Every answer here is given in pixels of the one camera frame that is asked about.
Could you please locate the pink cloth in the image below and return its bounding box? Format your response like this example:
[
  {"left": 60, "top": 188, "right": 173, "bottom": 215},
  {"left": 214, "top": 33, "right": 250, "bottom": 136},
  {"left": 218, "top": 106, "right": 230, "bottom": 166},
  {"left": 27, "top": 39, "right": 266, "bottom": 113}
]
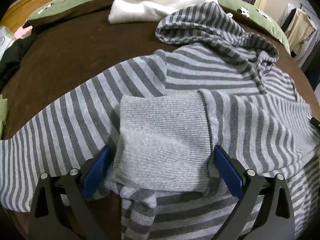
[{"left": 14, "top": 26, "right": 33, "bottom": 39}]

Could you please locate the green panda pattern duvet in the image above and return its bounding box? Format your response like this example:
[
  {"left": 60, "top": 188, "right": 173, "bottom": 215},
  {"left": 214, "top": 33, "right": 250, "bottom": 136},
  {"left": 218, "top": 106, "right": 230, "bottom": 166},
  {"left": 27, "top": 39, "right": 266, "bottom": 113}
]
[{"left": 23, "top": 0, "right": 287, "bottom": 50}]

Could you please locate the light green cloth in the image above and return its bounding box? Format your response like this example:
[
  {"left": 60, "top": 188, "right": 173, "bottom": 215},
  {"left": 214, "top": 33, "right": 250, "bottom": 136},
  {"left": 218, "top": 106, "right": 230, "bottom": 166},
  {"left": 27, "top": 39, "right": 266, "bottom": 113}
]
[{"left": 0, "top": 94, "right": 9, "bottom": 137}]

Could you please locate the clothes rack with hanging clothes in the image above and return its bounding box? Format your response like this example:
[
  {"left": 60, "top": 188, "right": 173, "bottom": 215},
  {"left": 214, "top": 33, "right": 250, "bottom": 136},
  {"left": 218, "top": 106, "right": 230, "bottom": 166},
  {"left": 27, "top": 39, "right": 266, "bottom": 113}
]
[{"left": 278, "top": 3, "right": 319, "bottom": 68}]

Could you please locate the white pillow with bear print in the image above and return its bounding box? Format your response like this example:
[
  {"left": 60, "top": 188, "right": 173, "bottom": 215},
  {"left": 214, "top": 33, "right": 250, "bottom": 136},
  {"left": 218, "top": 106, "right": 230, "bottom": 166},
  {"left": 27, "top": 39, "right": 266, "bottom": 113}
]
[{"left": 0, "top": 25, "right": 16, "bottom": 59}]

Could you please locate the wooden headboard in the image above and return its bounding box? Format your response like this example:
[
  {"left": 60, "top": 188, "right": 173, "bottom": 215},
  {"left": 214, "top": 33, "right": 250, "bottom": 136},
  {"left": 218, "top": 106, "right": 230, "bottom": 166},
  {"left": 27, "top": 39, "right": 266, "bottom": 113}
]
[{"left": 1, "top": 0, "right": 52, "bottom": 30}]

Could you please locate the grey striped hooded sweater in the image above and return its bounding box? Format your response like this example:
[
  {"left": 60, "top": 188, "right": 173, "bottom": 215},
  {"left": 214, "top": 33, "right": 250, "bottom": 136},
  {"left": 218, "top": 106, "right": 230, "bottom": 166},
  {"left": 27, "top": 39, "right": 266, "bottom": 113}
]
[{"left": 1, "top": 2, "right": 319, "bottom": 239}]

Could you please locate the black garment on bed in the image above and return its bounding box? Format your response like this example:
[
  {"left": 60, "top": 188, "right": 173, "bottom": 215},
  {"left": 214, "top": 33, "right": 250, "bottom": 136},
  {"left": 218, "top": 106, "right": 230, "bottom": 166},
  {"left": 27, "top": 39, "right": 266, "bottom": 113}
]
[{"left": 0, "top": 34, "right": 37, "bottom": 91}]

